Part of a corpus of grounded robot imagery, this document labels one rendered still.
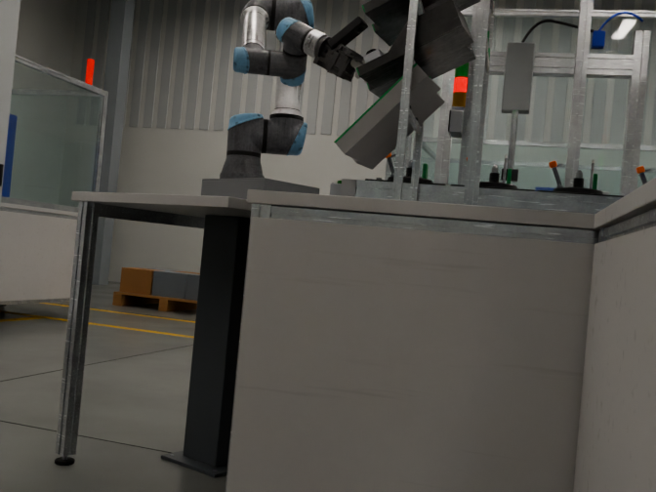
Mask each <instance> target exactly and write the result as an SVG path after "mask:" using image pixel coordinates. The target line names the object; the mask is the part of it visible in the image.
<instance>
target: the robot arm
mask: <svg viewBox="0 0 656 492"><path fill-rule="evenodd" d="M240 21H241V25H242V27H243V29H242V39H241V47H236V48H235V49H234V52H233V70H234V71H235V72H241V73H244V74H247V73H250V74H260V75H268V76H277V80H276V95H275V110H274V112H272V113H271V114H270V116H269V119H264V116H263V115H262V114H260V113H241V114H236V115H233V116H231V117H230V119H229V123H228V129H227V130H228V133H227V148H226V160H225V164H224V167H223V169H222V172H221V173H220V179H246V178H264V176H263V170H262V165H261V153H267V154H280V155H287V156H288V155H296V156H297V155H300V154H301V153H302V150H303V147H304V143H305V138H306V133H307V127H308V123H306V122H304V117H303V115H302V114H301V113H300V102H301V88H302V83H303V82H304V80H305V74H306V71H307V59H308V55H309V56H311V57H313V58H314V61H313V63H315V64H317V65H319V66H321V67H323V68H325V69H326V70H328V71H327V72H329V71H330V72H329V73H332V74H335V75H336V76H337V77H340V78H342V79H344V80H345V79H346V80H347V81H349V82H351V80H352V78H353V76H354V75H353V74H354V73H355V78H357V79H359V78H361V77H359V75H358V73H357V70H356V68H357V67H359V66H361V65H363V64H365V60H364V58H363V57H362V56H361V55H359V54H358V53H357V52H355V51H354V50H352V49H350V48H348V47H347V46H346V45H347V44H348V43H349V42H350V41H352V40H353V39H354V38H355V37H356V36H358V35H359V34H360V33H361V32H363V31H364V30H365V29H366V28H367V27H368V25H367V23H366V21H365V20H363V19H362V18H361V17H357V18H355V19H354V20H353V21H352V22H350V23H349V24H348V25H347V26H345V27H344V28H343V29H342V30H341V31H339V32H338V33H337V34H336V35H335V36H333V37H332V38H331V37H329V36H328V35H327V34H325V33H323V32H320V31H318V30H316V29H314V16H313V7H312V3H311V2H310V1H309V0H251V1H250V2H249V3H248V4H247V5H246V6H245V7H244V8H243V10H242V12H241V17H240ZM266 30H272V31H275V37H276V38H277V39H278V41H279V51H271V50H265V48H266Z"/></svg>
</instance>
